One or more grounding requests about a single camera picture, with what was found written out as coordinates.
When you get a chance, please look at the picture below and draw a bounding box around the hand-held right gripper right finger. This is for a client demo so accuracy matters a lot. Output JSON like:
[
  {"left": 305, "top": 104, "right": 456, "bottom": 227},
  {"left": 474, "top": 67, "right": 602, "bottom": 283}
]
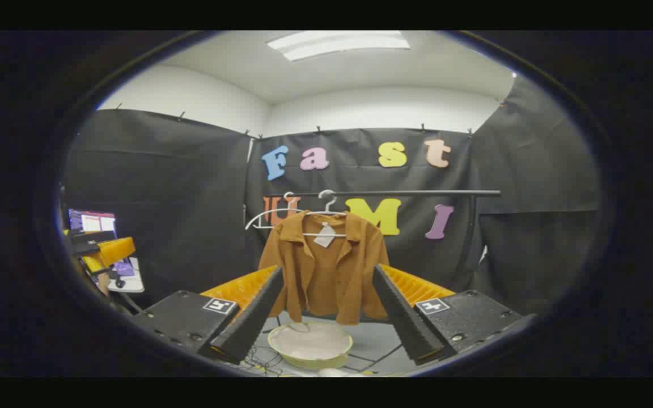
[{"left": 372, "top": 263, "right": 536, "bottom": 366}]

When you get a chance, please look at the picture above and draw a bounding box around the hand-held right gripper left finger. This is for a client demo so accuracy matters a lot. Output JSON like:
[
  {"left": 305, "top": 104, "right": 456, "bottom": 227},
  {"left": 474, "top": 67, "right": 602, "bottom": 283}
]
[{"left": 131, "top": 265, "right": 285, "bottom": 366}]

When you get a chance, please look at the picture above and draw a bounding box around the white laundry hamper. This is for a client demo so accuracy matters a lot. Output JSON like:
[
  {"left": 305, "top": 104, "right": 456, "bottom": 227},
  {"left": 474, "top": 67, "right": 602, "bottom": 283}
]
[{"left": 268, "top": 322, "right": 354, "bottom": 372}]

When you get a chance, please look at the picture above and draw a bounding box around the brown shirt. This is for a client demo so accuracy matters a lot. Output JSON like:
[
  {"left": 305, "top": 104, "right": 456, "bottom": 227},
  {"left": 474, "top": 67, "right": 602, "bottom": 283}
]
[{"left": 258, "top": 211, "right": 391, "bottom": 326}]

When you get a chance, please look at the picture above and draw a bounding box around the white clothes hanger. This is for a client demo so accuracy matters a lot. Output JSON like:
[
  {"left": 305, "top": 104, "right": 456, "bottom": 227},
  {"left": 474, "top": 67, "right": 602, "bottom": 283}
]
[
  {"left": 302, "top": 190, "right": 349, "bottom": 239},
  {"left": 245, "top": 192, "right": 304, "bottom": 230}
]

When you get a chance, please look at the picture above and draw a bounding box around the black clothes rack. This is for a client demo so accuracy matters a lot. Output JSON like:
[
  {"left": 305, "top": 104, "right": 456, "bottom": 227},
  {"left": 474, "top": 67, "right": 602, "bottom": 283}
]
[{"left": 243, "top": 190, "right": 502, "bottom": 292}]

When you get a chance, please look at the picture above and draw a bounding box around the white desk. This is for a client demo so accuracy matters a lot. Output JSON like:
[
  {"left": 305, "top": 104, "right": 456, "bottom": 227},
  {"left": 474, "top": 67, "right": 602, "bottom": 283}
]
[{"left": 108, "top": 258, "right": 146, "bottom": 294}]

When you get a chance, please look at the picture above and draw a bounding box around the computer monitor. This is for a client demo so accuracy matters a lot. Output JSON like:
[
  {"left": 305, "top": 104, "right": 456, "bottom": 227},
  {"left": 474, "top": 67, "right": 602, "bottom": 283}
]
[{"left": 67, "top": 209, "right": 117, "bottom": 234}]

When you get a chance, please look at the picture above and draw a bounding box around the black backdrop cloth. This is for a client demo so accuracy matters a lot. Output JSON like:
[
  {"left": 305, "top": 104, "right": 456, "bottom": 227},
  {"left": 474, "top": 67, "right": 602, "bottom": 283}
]
[{"left": 63, "top": 74, "right": 602, "bottom": 318}]

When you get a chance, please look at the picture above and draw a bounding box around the ceiling light panel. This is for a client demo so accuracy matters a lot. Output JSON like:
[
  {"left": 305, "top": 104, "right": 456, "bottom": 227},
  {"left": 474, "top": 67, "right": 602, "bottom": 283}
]
[{"left": 266, "top": 31, "right": 411, "bottom": 62}]

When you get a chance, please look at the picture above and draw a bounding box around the black floor cable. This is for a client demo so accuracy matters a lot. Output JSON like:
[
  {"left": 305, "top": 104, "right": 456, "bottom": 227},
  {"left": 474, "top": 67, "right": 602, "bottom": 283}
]
[{"left": 245, "top": 326, "right": 285, "bottom": 376}]

